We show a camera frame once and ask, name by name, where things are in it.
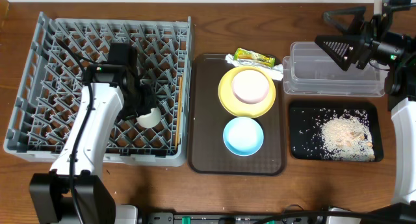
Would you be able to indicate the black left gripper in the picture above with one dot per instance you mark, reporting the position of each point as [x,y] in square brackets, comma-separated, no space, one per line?
[143,104]

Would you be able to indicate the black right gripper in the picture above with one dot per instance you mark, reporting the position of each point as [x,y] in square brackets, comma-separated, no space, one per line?
[355,42]

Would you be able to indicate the cream cup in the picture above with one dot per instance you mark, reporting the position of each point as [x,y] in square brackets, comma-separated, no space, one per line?
[150,120]

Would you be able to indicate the wooden chopstick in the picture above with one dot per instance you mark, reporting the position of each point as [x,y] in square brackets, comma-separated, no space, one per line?
[178,112]

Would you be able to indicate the light blue bowl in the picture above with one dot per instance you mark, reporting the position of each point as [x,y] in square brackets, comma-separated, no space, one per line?
[243,136]

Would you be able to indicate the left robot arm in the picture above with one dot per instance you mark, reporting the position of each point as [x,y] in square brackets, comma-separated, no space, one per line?
[72,191]

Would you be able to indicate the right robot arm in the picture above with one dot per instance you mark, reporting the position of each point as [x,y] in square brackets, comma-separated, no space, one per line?
[399,85]

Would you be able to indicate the grey dishwasher rack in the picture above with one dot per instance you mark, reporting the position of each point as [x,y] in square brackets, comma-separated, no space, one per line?
[49,93]

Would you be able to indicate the black waste tray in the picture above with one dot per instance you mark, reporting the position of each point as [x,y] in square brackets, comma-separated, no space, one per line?
[370,108]

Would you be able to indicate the clear plastic bin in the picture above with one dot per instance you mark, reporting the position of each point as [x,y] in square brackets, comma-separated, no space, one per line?
[308,70]

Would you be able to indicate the yellow plate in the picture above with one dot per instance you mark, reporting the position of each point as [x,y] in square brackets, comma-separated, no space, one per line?
[238,108]

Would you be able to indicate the brown serving tray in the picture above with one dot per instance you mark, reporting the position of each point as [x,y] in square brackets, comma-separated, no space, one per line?
[207,152]

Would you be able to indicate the rice and food scraps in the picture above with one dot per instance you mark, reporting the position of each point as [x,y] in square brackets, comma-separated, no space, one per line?
[331,134]

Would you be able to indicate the green yellow snack wrapper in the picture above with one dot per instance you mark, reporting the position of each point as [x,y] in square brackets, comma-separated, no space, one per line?
[242,55]

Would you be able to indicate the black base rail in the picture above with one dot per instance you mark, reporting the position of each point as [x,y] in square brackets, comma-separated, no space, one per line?
[173,217]

